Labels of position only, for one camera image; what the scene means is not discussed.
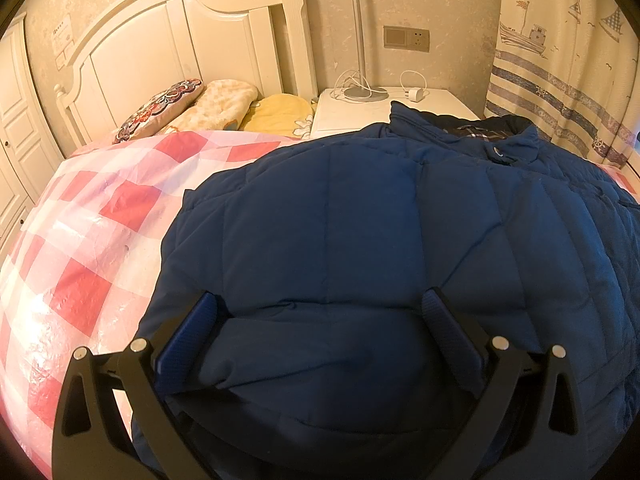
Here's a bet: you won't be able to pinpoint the navy blue puffer jacket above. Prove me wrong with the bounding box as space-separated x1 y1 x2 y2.
138 103 639 479

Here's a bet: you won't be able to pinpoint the red white checkered bed cover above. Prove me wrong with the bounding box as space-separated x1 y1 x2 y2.
1 131 286 474

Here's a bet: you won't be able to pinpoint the white wardrobe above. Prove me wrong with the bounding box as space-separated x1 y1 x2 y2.
0 13 64 257

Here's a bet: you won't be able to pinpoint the colourful patterned pillow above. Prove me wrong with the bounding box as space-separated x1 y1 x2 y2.
113 79 205 144

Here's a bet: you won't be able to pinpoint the cream floral pillow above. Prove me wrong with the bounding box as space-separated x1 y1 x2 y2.
160 79 258 134

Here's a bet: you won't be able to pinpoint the yellow pillow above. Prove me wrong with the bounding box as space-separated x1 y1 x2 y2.
239 93 317 139

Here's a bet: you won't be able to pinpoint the nautical print curtain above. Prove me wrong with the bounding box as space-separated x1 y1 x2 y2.
485 0 639 168

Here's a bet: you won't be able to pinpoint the white nightstand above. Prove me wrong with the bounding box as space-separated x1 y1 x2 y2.
310 87 478 139

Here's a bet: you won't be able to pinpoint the white wooden headboard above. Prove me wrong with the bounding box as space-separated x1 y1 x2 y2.
54 0 318 148

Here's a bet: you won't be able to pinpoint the white charger with cable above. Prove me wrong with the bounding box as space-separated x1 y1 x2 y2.
399 70 428 103

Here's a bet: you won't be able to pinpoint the wall switch stickers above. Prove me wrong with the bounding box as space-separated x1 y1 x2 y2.
51 15 74 70

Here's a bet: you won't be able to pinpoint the wall socket panel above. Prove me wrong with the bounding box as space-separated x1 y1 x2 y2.
383 25 431 53

